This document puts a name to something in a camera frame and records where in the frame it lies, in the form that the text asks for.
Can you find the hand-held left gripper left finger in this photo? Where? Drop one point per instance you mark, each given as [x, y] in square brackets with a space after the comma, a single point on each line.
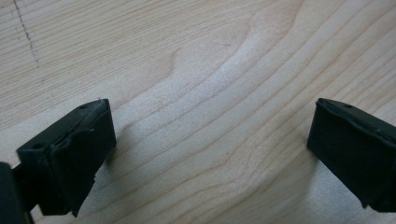
[68, 155]

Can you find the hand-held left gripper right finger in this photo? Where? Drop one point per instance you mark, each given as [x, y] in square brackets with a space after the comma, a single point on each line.
[351, 149]

